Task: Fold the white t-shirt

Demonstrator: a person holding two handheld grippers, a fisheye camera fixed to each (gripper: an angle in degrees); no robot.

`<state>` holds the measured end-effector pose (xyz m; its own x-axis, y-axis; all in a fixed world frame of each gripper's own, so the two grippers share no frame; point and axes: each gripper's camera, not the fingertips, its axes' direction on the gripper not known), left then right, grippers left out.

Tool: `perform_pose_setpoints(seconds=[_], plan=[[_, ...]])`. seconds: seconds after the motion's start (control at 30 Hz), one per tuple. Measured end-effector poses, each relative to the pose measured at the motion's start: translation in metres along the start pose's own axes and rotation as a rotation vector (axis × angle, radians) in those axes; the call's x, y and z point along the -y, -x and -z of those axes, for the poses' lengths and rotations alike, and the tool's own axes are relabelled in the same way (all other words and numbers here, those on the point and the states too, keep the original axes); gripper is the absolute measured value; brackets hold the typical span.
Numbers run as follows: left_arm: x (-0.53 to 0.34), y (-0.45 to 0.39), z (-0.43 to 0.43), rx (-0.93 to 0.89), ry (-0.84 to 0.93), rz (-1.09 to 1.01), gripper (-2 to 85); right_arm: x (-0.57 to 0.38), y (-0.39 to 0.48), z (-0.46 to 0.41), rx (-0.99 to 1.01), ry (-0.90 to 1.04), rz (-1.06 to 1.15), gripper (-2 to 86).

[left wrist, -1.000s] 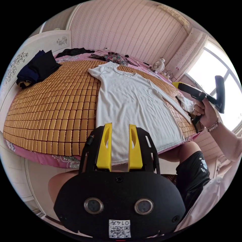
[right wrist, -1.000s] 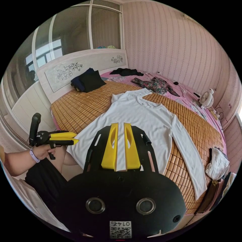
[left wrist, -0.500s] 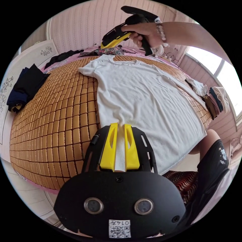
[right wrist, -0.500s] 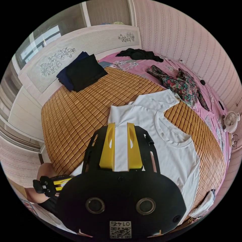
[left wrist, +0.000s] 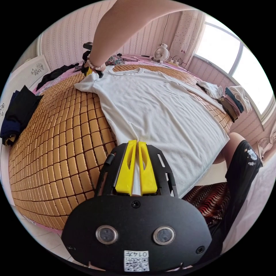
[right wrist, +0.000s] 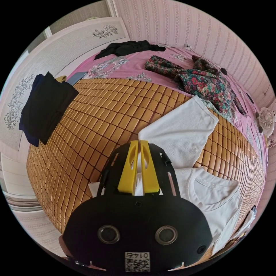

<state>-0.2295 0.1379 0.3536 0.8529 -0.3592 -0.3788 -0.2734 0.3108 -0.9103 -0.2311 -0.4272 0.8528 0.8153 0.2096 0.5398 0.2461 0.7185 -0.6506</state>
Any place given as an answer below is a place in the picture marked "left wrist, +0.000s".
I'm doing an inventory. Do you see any white power strip with cables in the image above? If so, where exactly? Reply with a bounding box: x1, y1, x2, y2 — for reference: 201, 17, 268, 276
165, 55, 184, 66

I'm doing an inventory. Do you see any black garment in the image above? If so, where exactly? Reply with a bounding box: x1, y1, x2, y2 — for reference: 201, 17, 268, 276
35, 63, 81, 91

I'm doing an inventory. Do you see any bed with woven mat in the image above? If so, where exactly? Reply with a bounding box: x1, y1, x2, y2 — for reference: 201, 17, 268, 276
0, 54, 237, 234

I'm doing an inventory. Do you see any person's body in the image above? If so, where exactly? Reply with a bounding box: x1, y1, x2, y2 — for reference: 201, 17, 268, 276
202, 131, 264, 262

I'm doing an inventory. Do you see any pile of dark clothes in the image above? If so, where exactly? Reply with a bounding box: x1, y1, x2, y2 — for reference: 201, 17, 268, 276
0, 85, 44, 147

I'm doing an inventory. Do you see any white cupboard with flower print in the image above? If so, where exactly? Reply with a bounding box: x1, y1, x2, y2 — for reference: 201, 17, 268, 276
0, 54, 52, 118

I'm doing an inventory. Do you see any white desk fan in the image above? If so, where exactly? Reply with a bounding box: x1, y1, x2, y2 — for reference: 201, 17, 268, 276
151, 44, 171, 64

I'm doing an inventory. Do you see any pink dotted curtain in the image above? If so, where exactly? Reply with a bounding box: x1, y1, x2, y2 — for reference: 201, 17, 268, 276
171, 10, 206, 72

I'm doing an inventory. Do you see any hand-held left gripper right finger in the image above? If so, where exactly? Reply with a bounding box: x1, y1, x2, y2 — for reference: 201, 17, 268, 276
138, 141, 158, 195

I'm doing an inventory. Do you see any person's right forearm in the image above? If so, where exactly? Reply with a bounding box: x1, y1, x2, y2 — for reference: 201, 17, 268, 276
89, 0, 196, 65

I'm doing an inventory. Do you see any red patterned cloth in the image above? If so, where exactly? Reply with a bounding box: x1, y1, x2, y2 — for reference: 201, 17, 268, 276
182, 182, 231, 226

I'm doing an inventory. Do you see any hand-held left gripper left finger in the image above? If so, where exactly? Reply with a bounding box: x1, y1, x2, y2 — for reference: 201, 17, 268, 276
115, 139, 137, 196

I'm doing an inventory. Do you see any floral garment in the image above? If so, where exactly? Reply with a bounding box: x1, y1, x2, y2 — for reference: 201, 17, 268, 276
105, 54, 138, 66

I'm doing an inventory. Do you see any white garment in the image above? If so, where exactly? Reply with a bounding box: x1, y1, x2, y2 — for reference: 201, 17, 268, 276
196, 81, 223, 99

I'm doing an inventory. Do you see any window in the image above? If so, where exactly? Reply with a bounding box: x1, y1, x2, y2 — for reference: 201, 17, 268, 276
193, 14, 276, 122

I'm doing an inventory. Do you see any person's right hand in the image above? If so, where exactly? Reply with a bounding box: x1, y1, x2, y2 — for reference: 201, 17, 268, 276
86, 56, 106, 73

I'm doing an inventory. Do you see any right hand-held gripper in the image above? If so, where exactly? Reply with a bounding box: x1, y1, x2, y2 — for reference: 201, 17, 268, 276
81, 50, 104, 78

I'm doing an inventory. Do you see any white t-shirt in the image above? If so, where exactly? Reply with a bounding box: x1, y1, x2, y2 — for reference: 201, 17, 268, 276
74, 65, 230, 199

